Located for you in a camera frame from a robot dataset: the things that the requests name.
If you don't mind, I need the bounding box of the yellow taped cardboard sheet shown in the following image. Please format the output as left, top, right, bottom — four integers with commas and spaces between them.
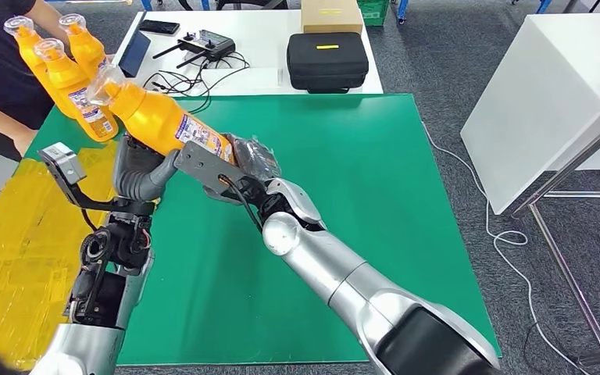
0, 142, 125, 372

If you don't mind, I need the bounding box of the blue metal frame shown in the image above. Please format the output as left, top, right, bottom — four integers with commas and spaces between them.
138, 0, 212, 13
395, 0, 553, 23

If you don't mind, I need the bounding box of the black carrying case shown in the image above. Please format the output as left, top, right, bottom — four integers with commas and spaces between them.
285, 31, 370, 95

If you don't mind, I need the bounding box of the person's right hand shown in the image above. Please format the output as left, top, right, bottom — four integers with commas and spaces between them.
12, 128, 38, 158

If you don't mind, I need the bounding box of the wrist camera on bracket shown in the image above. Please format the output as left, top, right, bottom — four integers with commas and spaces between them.
173, 140, 269, 206
37, 141, 157, 216

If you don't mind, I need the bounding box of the green table mat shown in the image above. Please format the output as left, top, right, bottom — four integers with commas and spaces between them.
23, 93, 503, 366

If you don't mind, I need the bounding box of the green plastic crate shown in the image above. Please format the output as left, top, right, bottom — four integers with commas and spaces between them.
355, 0, 390, 28

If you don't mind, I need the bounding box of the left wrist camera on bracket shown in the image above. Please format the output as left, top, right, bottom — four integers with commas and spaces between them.
37, 141, 157, 216

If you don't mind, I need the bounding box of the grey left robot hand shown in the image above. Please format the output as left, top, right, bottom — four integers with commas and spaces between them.
112, 133, 183, 203

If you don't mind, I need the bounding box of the black cable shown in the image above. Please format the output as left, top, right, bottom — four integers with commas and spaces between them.
141, 50, 252, 116

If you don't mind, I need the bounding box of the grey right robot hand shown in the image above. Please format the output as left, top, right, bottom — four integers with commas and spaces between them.
224, 133, 284, 183

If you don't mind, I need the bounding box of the steel stand frame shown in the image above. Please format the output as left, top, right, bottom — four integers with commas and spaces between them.
506, 84, 600, 370

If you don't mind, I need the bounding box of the large white table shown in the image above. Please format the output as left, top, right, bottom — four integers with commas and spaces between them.
459, 12, 600, 216

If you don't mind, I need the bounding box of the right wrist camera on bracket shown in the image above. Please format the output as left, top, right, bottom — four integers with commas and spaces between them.
173, 140, 269, 206

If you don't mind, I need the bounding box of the black smartphone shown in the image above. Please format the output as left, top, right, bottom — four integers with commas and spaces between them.
137, 19, 181, 36

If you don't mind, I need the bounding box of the dark blue tablet case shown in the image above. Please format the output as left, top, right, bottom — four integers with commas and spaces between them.
117, 30, 152, 79

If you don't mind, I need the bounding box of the black remote controller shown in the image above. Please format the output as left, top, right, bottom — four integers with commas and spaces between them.
151, 28, 237, 70

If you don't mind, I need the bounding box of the black office chair base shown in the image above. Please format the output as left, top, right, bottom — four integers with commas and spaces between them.
178, 0, 289, 12

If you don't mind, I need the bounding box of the brown cardboard box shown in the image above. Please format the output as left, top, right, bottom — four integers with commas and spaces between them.
300, 0, 365, 35

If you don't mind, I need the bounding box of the orange detergent bottle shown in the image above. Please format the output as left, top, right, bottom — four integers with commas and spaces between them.
59, 13, 110, 80
33, 37, 120, 144
86, 64, 240, 168
3, 15, 80, 121

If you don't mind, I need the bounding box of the white floor cable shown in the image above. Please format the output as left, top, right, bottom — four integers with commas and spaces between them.
423, 125, 586, 375

